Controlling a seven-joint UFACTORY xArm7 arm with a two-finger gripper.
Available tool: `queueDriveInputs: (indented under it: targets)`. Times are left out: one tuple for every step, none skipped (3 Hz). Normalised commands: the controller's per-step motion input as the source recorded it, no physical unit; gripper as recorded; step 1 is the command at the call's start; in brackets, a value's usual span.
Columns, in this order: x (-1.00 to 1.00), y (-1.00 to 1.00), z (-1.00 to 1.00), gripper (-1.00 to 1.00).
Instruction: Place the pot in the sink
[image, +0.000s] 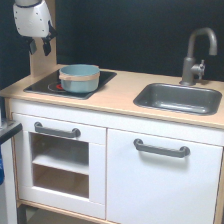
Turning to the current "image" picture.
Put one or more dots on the white oven door with window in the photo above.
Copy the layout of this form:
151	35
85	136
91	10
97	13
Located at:
64	173

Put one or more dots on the grey cabinet door handle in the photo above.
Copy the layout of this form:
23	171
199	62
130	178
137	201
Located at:
180	153

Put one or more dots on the dark object at left edge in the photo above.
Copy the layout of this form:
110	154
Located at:
8	207

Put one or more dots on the dark grey sink basin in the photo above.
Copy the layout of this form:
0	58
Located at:
191	100

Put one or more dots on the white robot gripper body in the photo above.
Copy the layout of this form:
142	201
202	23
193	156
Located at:
33	19

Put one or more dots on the grey oven door handle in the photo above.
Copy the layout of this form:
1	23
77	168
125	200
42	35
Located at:
74	133

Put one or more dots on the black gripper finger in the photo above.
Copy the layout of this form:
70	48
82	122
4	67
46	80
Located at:
32	45
46	46

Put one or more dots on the light blue pot wooden handles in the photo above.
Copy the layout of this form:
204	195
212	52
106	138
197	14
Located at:
79	78

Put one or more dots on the black induction cooktop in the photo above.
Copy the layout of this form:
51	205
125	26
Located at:
52	85

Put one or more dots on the white play kitchen cabinet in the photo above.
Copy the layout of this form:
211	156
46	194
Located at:
112	108

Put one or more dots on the wooden upright post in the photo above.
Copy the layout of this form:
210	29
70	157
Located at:
39	62

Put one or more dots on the white cabinet door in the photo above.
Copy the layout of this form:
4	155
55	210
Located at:
145	188

